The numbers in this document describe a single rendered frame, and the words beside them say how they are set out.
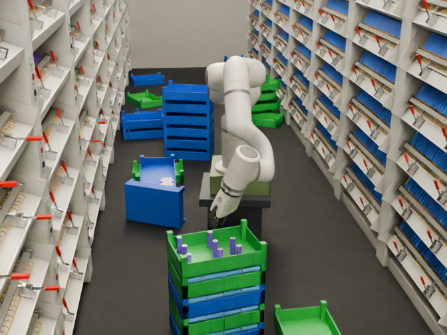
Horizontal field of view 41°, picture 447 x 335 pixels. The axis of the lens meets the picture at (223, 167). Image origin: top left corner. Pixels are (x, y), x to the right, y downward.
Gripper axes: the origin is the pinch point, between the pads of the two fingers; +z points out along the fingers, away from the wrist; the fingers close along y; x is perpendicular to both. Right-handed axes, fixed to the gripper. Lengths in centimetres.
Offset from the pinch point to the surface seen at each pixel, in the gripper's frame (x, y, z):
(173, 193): 52, 46, 52
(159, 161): 94, 85, 80
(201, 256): -3.9, -7.0, 11.5
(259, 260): -20.0, 2.5, 2.5
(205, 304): -16.8, -14.5, 18.8
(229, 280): -17.6, -6.9, 10.0
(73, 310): 17, -39, 44
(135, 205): 66, 39, 70
